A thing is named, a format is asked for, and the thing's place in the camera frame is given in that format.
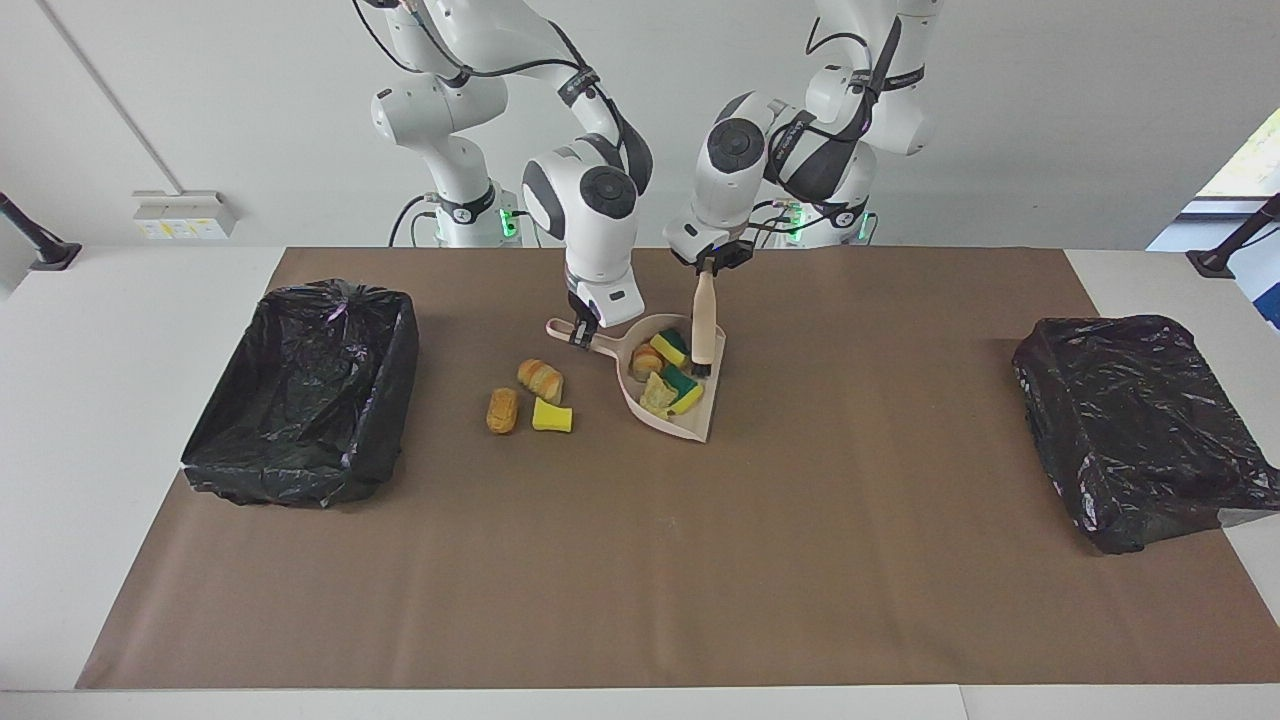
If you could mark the brown paper table mat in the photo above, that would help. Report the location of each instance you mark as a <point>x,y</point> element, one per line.
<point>640,620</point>

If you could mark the orange striped bread piece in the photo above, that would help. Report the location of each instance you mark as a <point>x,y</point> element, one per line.
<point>645,361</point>

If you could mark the black bag lined bin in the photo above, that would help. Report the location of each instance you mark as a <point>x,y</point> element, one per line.
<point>1140,430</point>
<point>300,400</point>

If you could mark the green yellow sponge piece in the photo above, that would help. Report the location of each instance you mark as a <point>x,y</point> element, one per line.
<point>672,346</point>
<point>685,390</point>

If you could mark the orange striped croissant piece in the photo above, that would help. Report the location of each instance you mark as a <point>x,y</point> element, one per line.
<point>541,381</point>

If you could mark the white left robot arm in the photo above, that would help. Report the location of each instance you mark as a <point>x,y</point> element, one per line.
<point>730,190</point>

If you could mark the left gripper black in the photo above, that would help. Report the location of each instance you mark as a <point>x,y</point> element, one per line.
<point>725,256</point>

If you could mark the pale bread piece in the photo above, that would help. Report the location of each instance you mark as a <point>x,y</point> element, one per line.
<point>656,397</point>

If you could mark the beige hand brush black bristles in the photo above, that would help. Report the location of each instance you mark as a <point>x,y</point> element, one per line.
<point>705,310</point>

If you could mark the plain yellow sponge piece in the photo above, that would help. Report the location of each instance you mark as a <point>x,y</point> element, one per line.
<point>551,416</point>

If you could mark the white wall outlet box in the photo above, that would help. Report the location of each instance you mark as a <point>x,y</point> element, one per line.
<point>185,215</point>

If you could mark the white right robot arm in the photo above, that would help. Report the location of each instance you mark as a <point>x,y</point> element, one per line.
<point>590,240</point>

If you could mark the brown bread roll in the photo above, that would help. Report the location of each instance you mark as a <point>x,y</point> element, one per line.
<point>502,411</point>

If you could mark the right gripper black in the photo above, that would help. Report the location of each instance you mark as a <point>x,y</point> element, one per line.
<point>579,308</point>

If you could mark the pale pink plastic dustpan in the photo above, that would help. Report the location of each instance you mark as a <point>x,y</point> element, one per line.
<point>695,426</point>

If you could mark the black camera stand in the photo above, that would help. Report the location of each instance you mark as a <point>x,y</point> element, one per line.
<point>1225,250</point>
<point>40,243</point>

